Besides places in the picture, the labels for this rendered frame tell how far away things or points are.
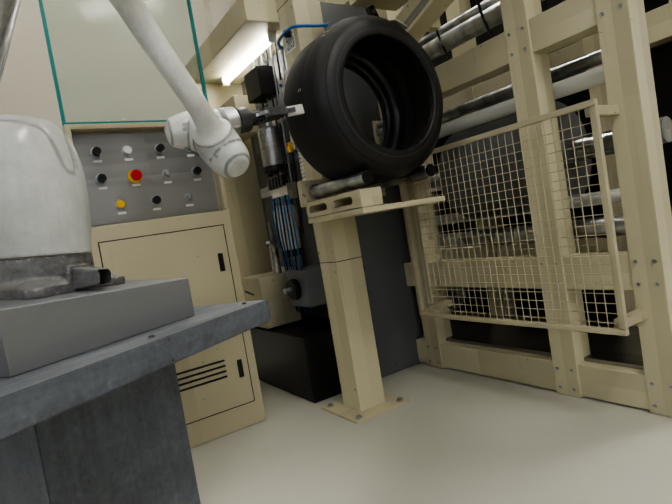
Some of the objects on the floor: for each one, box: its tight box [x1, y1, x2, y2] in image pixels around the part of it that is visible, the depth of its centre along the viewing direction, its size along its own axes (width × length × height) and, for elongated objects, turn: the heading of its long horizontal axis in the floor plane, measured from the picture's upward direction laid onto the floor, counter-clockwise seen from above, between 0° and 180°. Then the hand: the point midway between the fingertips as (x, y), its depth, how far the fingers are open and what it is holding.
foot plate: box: [321, 392, 410, 424], centre depth 209 cm, size 27×27×2 cm
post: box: [276, 0, 385, 412], centre depth 202 cm, size 13×13×250 cm
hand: (293, 110), depth 160 cm, fingers closed
